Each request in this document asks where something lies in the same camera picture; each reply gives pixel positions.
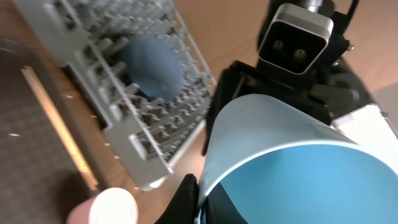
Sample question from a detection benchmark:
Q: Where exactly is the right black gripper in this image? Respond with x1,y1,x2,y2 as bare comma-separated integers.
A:
201,0,352,156

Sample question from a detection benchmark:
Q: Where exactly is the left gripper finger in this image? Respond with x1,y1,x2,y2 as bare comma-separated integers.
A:
155,174,199,224

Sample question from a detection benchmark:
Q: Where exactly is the pink white cup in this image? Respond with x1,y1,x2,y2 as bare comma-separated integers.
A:
66,187,139,224

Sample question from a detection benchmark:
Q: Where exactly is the small blue cup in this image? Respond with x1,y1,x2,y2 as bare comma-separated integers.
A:
198,95,397,223

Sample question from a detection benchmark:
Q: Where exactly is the dark blue plate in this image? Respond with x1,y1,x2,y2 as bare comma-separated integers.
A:
119,35,184,101

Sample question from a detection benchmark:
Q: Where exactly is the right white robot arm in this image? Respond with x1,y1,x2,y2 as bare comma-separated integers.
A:
206,0,374,134

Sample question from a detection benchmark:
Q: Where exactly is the grey dishwasher rack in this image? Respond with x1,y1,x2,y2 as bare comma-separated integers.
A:
15,0,216,191

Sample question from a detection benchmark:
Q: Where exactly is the left wooden chopstick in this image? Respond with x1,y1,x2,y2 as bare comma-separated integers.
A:
21,66,98,190

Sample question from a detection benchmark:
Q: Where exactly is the dark brown serving tray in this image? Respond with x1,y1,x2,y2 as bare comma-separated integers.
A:
1,39,108,223

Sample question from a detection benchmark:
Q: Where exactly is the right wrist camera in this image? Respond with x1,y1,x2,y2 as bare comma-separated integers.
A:
258,3,334,75

